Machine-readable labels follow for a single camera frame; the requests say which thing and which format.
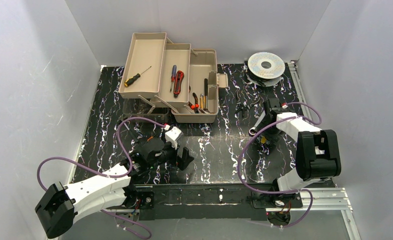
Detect silver wrench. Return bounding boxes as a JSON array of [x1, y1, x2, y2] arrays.
[[248, 111, 266, 137]]

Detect white filament spool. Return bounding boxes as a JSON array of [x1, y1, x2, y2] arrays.
[[246, 52, 286, 87]]

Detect black wire stripper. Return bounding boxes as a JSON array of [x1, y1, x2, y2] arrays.
[[235, 89, 261, 118]]

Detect blue red screwdriver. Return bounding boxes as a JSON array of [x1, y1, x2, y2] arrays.
[[170, 65, 177, 92]]

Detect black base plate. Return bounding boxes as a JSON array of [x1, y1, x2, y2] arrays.
[[104, 183, 303, 222]]

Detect translucent brown beige tool box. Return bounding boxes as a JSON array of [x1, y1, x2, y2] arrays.
[[118, 32, 228, 124]]

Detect black marbled table mat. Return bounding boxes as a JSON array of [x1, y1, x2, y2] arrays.
[[78, 63, 307, 184]]

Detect yellow black utility knife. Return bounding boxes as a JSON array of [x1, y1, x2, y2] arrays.
[[199, 94, 205, 110]]

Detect yellow black screwdriver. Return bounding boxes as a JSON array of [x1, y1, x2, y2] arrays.
[[124, 66, 152, 88]]

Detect orange black pliers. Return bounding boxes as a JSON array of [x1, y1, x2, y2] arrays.
[[188, 92, 199, 114]]

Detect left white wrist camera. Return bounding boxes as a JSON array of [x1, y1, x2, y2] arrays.
[[163, 124, 183, 150]]

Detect red black cutter tool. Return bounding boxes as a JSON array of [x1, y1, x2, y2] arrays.
[[173, 70, 185, 98]]

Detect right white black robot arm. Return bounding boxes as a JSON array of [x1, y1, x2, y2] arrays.
[[250, 98, 342, 206]]

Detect yellow hex key set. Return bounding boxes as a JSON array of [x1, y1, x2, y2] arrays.
[[260, 136, 270, 145]]

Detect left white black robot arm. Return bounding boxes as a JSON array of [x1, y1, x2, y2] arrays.
[[35, 138, 194, 239]]

